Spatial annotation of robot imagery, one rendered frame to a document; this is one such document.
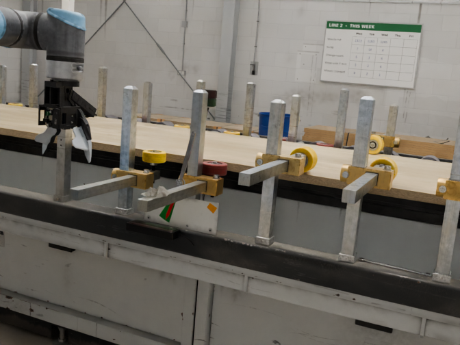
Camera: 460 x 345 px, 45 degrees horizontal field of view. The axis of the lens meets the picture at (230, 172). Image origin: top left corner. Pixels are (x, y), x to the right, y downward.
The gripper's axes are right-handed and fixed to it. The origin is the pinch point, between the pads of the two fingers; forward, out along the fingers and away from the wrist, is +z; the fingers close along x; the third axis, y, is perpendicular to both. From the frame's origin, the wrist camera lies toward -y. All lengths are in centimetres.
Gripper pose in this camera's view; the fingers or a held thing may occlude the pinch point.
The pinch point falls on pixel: (68, 159)
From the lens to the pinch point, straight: 149.2
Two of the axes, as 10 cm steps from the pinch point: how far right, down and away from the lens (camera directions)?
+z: -0.9, 9.8, 1.8
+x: 9.0, 1.5, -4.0
